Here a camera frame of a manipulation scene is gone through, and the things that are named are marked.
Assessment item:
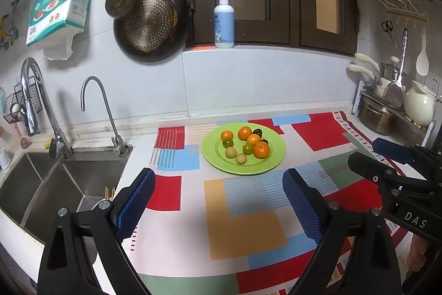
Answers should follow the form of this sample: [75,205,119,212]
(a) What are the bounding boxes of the large orange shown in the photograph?
[238,126,252,141]
[253,141,270,159]

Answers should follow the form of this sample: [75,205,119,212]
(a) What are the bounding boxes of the small orange tomato front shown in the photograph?
[246,133,261,146]

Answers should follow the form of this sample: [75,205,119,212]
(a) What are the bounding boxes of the small orange tomato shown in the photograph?
[246,133,261,146]
[220,130,234,142]

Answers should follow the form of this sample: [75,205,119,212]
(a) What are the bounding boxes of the green tomato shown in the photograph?
[222,139,234,148]
[243,143,253,155]

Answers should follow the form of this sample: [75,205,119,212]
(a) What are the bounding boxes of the tall chrome kitchen faucet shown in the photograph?
[20,57,74,159]

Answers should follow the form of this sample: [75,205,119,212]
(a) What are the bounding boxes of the person's hand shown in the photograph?
[406,234,428,272]

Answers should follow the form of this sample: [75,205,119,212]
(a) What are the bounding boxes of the white dish rack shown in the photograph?
[351,80,435,148]

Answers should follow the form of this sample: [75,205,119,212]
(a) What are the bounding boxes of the cream ceramic teapot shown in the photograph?
[404,81,437,127]

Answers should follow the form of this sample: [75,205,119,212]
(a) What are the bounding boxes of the steel stock pot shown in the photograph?
[358,96,396,135]

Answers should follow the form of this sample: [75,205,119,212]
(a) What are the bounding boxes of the metal spatula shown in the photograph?
[383,28,408,108]

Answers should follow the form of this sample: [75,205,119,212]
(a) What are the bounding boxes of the stainless steel sink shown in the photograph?
[1,151,129,243]

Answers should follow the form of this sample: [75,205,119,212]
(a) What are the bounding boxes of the white rice paddle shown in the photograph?
[416,28,429,76]

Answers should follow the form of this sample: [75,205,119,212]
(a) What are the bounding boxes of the slim gooseneck faucet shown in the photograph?
[80,75,133,156]

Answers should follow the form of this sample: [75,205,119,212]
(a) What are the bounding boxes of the colourful patterned table mat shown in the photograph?
[120,110,426,295]

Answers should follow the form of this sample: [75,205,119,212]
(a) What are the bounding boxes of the green plate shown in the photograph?
[202,123,286,175]

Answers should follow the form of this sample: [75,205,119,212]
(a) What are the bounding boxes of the blue white pump bottle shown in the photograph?
[214,0,235,49]

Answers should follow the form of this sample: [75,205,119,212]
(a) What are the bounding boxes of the black frying pan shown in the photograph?
[113,0,192,62]

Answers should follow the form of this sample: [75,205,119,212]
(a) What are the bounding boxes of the teal white tissue box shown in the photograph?
[26,0,90,48]

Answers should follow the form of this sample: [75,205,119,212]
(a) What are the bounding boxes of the cream pan handle lower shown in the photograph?
[347,64,376,81]

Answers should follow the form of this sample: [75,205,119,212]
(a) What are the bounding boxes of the cream pan handle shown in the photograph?
[347,64,376,81]
[354,52,380,73]

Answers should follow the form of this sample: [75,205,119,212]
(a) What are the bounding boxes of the cream pan handle upper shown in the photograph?
[354,52,380,73]

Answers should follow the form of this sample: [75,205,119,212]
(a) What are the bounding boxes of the black scissors on wall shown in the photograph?
[381,19,394,43]

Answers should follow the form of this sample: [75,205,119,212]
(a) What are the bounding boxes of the wire sponge basket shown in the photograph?
[3,75,42,124]

